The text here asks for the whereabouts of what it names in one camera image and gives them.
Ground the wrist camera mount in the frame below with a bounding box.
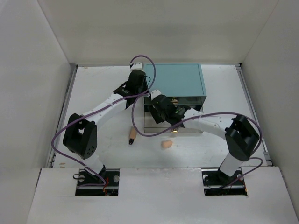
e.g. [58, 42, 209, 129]
[129, 62, 144, 71]
[150, 89, 162, 100]

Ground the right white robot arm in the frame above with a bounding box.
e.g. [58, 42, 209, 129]
[149, 90, 261, 185]

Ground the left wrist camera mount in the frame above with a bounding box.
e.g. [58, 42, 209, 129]
[129, 62, 144, 71]

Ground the left aluminium rail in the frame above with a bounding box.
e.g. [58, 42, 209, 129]
[46, 63, 78, 168]

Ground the right aluminium rail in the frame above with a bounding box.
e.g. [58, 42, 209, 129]
[235, 64, 273, 166]

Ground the clear drawer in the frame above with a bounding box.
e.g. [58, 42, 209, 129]
[143, 95, 207, 106]
[142, 104, 204, 134]

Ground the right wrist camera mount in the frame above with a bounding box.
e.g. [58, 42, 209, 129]
[150, 89, 162, 100]

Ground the aluminium rail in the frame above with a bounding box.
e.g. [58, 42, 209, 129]
[46, 63, 78, 168]
[235, 64, 273, 166]

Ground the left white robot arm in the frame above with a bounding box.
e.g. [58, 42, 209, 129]
[63, 69, 148, 186]

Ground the beige foundation tube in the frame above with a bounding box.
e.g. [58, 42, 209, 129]
[128, 127, 137, 145]

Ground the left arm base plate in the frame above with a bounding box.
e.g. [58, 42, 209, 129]
[73, 169, 120, 196]

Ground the teal drawer box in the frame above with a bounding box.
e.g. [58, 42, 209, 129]
[144, 63, 206, 107]

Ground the purple cable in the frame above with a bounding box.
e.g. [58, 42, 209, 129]
[131, 93, 263, 189]
[51, 55, 157, 190]

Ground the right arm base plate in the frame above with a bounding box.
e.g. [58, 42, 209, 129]
[202, 169, 247, 196]

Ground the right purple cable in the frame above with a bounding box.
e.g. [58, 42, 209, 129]
[131, 93, 263, 189]

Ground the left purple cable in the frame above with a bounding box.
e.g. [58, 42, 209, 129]
[51, 55, 157, 190]

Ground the beige makeup sponge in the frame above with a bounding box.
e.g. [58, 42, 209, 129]
[161, 140, 173, 149]

